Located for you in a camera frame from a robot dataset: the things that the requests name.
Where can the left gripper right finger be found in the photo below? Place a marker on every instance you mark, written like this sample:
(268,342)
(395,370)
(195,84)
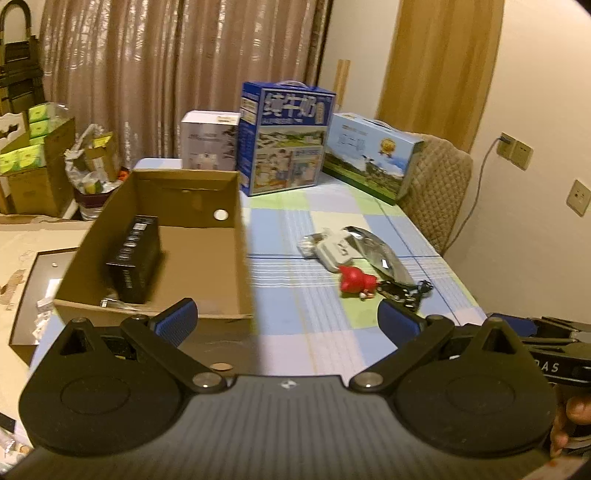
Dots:
(418,341)

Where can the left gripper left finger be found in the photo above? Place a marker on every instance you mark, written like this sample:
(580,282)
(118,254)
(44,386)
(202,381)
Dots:
(159,337)

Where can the clear plastic packaged rack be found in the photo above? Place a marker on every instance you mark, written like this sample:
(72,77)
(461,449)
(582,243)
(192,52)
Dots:
(108,302)

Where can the person right hand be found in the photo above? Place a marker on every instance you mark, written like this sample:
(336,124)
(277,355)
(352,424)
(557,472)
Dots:
(573,410)

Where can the black rectangular box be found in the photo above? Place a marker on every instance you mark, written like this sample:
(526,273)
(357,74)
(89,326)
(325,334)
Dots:
(134,258)

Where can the red toy figure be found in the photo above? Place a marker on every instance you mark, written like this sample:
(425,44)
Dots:
(355,282)

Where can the silver foil bag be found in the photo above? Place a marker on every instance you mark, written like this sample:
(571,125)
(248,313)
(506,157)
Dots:
(379,254)

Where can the white power adapter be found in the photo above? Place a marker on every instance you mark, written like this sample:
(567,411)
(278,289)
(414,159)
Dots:
(334,251)

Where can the open cardboard box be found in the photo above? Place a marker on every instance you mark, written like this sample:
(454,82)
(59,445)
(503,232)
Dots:
(202,252)

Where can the dark tray box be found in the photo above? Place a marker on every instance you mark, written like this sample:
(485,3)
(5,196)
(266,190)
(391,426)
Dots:
(43,280)

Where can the brown quilted chair cover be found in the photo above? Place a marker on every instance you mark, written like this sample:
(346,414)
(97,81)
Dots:
(438,187)

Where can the crumpled bag of items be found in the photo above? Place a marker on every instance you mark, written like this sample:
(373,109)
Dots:
(94,169)

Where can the light blue milk carton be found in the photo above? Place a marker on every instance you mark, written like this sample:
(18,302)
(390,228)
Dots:
(372,156)

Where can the small white product box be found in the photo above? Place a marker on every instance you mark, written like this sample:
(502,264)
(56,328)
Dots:
(208,140)

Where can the cardboard box with green packs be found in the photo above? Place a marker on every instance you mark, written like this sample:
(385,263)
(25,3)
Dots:
(33,146)

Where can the dark blue milk carton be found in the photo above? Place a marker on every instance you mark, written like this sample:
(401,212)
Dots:
(282,132)

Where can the orange door curtain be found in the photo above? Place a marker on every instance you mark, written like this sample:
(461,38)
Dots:
(441,66)

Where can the brown window curtain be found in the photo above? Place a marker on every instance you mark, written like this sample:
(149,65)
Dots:
(136,67)

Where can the beige wall socket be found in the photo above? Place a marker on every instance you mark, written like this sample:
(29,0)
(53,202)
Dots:
(579,198)

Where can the wall socket with plug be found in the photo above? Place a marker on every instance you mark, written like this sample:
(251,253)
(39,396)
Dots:
(506,146)

